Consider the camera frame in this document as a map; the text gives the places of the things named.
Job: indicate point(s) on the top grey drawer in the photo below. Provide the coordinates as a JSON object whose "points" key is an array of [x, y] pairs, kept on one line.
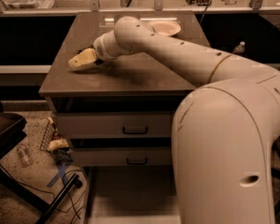
{"points": [[113, 125]]}

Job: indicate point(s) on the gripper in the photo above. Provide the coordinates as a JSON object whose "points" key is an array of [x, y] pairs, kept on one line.
{"points": [[100, 49]]}

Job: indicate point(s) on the black chair left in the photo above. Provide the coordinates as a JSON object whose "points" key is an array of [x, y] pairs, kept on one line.
{"points": [[11, 134]]}

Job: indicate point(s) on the clear plastic water bottle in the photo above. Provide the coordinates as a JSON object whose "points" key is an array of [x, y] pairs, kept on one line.
{"points": [[240, 48]]}

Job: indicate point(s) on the grey drawer cabinet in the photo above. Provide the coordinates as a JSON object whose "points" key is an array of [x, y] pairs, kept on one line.
{"points": [[136, 83]]}

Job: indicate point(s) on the plastic bottle on floor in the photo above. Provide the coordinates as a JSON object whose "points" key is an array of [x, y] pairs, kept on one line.
{"points": [[24, 155]]}

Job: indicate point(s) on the grey drawer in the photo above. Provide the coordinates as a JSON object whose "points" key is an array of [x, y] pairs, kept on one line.
{"points": [[113, 125], [121, 156]]}

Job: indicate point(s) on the open bottom drawer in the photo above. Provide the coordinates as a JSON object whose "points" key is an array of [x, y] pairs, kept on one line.
{"points": [[130, 195]]}

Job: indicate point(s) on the wire basket with snacks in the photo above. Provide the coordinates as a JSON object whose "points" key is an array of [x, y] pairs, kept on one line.
{"points": [[54, 145]]}

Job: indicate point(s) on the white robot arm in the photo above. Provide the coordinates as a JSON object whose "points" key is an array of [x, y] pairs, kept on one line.
{"points": [[222, 133]]}

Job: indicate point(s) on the middle grey drawer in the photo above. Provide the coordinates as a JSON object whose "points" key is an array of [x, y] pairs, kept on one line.
{"points": [[121, 156]]}

